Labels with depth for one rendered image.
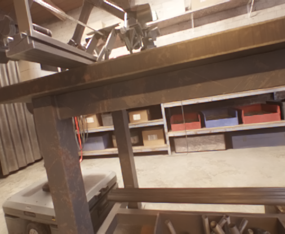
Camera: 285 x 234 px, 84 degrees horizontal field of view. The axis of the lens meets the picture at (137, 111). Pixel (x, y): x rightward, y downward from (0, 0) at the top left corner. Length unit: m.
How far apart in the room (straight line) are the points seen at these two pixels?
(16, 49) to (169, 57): 0.27
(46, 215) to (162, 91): 0.96
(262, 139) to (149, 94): 2.06
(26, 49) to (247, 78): 0.45
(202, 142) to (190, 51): 1.93
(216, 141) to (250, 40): 1.93
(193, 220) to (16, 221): 1.08
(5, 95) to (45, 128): 0.15
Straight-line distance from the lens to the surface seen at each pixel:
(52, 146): 0.60
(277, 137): 2.45
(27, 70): 1.25
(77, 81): 0.44
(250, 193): 1.05
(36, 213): 1.23
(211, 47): 0.37
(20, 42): 0.33
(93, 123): 2.53
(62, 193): 0.65
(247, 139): 2.35
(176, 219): 0.90
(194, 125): 2.17
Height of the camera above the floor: 0.77
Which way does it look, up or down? 4 degrees down
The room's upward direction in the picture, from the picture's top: 9 degrees counter-clockwise
